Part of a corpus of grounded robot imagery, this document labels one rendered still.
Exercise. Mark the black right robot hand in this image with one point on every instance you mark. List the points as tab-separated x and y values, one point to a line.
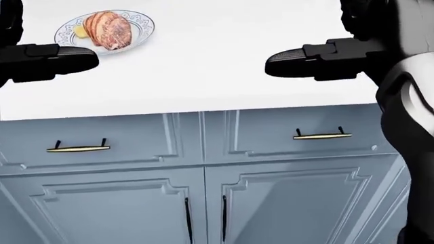
325	61

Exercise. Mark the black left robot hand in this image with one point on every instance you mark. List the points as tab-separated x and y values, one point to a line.
51	59

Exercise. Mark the yellow butter pat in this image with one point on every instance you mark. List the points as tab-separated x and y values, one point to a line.
80	32

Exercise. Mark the sliced ham roast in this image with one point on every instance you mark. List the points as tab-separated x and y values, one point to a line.
108	31

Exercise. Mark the blue-grey cabinet drawer front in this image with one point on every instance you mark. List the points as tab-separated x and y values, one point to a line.
298	134
101	142

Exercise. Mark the white patterned oval plate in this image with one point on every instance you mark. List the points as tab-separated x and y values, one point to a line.
142	28

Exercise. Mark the blue-grey cabinet door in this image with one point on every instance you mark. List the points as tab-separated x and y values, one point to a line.
101	208
305	203

